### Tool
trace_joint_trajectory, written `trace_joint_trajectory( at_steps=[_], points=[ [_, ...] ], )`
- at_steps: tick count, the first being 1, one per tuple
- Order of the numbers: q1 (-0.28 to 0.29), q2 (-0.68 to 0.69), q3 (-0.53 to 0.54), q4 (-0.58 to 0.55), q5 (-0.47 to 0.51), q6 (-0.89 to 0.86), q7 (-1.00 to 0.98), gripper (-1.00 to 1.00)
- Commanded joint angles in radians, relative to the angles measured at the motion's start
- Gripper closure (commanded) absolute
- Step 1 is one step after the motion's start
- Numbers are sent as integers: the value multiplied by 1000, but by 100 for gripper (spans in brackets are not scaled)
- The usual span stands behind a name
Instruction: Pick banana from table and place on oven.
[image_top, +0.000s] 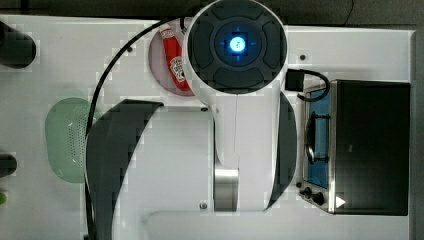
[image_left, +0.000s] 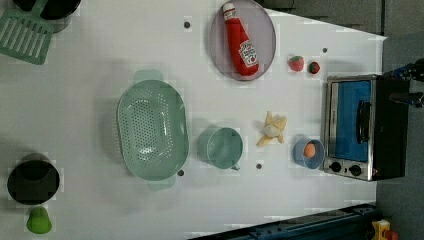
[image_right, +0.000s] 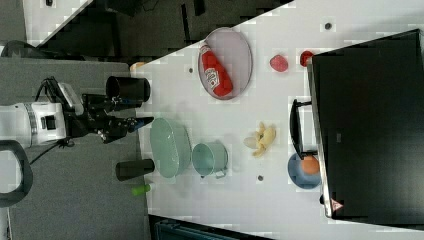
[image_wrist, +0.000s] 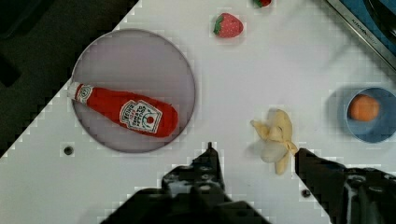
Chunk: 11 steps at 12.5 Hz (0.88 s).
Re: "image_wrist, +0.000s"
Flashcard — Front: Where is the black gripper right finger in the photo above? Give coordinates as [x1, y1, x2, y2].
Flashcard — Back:
[295, 148, 396, 224]

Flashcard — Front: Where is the plush peeled banana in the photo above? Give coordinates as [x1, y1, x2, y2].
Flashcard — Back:
[250, 109, 298, 175]

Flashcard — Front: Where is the light red plush strawberry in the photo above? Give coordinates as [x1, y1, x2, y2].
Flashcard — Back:
[213, 13, 244, 38]

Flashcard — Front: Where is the orange ball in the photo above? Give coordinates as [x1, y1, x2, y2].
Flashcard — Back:
[348, 94, 380, 121]

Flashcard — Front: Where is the plush red ketchup bottle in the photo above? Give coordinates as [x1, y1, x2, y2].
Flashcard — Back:
[67, 82, 178, 137]

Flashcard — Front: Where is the blue bowl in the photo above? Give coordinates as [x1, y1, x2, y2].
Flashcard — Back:
[337, 87, 396, 144]

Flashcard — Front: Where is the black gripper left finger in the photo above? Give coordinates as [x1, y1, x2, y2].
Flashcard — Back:
[101, 145, 271, 224]

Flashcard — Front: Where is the silver toaster oven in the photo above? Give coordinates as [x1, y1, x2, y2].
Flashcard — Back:
[323, 0, 396, 70]

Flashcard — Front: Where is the dark red plush strawberry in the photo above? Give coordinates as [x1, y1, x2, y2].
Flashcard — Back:
[253, 0, 272, 7]

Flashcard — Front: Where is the grey round plate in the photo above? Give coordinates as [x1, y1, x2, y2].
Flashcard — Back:
[71, 29, 196, 153]

